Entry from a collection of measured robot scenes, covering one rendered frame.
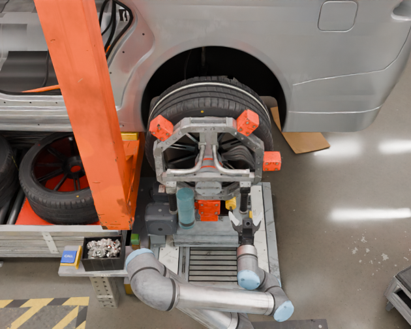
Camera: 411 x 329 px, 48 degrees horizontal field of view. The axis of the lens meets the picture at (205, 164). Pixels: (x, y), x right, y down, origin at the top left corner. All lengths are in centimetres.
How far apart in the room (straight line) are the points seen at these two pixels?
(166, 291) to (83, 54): 90
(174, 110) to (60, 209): 98
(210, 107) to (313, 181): 149
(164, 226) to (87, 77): 118
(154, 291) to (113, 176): 70
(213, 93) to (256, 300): 96
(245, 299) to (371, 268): 140
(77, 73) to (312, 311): 188
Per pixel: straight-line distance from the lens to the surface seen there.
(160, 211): 271
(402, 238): 332
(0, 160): 311
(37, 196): 282
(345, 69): 246
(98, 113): 193
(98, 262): 242
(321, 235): 317
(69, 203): 274
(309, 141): 373
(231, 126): 213
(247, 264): 197
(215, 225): 286
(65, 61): 180
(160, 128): 215
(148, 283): 169
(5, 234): 291
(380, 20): 236
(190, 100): 219
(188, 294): 174
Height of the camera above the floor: 254
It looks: 47 degrees down
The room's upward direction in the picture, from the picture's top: 1 degrees counter-clockwise
